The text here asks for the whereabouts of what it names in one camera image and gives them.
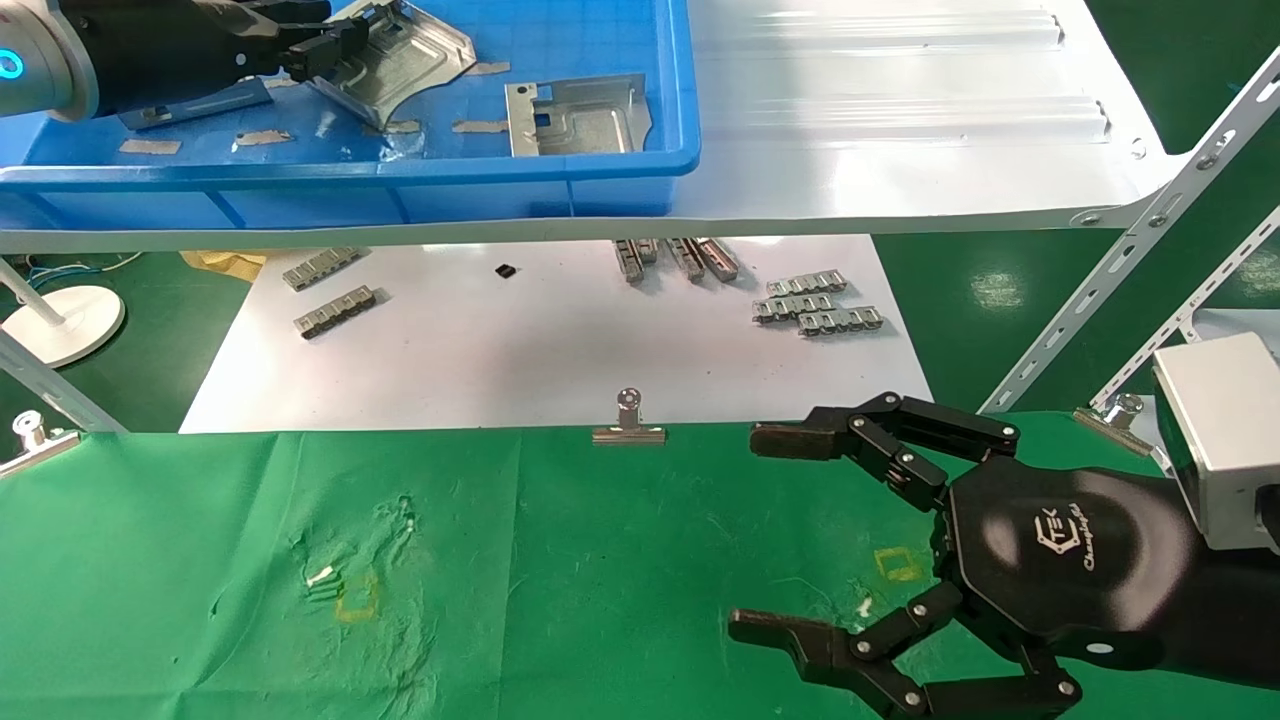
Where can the white paper sheet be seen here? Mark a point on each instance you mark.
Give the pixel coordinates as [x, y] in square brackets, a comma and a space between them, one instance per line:
[550, 340]

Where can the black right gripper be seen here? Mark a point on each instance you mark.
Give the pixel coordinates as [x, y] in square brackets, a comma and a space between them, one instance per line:
[1070, 560]

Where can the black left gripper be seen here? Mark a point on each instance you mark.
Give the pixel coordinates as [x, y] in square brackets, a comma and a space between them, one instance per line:
[170, 40]

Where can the white metal shelf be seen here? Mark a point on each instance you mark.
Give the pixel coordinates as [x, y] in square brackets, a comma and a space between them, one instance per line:
[850, 150]

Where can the blue plastic bin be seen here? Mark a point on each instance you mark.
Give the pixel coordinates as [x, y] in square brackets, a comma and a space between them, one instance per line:
[600, 40]

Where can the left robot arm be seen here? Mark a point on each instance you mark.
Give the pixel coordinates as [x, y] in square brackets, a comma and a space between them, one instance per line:
[40, 60]

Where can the green table cloth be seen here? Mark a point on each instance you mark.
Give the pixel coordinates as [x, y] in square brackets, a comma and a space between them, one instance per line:
[600, 560]

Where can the white round lamp stand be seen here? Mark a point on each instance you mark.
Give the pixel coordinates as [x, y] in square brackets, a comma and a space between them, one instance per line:
[70, 320]

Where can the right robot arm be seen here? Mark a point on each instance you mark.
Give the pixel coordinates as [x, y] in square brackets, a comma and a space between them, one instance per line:
[1240, 610]

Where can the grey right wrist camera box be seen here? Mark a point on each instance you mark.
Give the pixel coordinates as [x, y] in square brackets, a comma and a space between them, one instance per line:
[1220, 430]

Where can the silver binder clip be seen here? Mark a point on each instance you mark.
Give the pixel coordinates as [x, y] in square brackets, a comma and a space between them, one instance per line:
[1115, 422]
[629, 434]
[35, 450]

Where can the white slotted angle post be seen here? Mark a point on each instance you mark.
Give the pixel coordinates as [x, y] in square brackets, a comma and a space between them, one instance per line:
[1130, 250]
[60, 395]
[1190, 315]

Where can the yellow crumpled bag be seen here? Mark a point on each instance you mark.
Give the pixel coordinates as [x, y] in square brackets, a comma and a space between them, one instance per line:
[225, 264]

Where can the stamped steel bracket part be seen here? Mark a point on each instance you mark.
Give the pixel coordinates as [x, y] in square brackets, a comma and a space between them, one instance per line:
[200, 105]
[590, 125]
[410, 60]

